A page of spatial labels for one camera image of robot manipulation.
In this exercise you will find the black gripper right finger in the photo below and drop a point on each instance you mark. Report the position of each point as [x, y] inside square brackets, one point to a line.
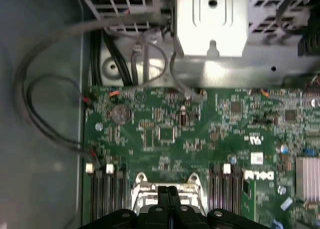
[185, 219]

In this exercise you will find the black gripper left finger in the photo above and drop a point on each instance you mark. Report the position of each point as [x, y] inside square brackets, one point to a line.
[163, 204]

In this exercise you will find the CPU socket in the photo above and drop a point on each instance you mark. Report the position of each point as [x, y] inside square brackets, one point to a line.
[141, 177]

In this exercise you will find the blue plastic slot latch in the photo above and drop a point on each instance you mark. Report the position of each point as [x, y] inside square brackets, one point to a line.
[277, 224]

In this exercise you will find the green RAM stick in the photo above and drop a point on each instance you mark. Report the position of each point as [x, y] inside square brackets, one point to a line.
[248, 201]

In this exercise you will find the green motherboard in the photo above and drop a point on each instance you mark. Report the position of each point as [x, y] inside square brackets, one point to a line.
[200, 139]

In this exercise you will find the internal USB port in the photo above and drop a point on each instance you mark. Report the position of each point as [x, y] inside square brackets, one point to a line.
[183, 117]

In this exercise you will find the white label sticker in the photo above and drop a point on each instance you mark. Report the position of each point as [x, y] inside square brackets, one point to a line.
[257, 158]

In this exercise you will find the silver coin battery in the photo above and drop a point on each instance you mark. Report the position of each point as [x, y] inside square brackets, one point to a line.
[121, 114]

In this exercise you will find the black open PC case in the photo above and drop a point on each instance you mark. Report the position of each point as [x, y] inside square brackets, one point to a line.
[50, 189]

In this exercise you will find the silver chipset heatsink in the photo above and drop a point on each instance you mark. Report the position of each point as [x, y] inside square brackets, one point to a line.
[308, 179]

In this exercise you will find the silver drive cage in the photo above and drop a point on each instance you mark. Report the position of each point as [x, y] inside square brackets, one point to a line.
[212, 26]

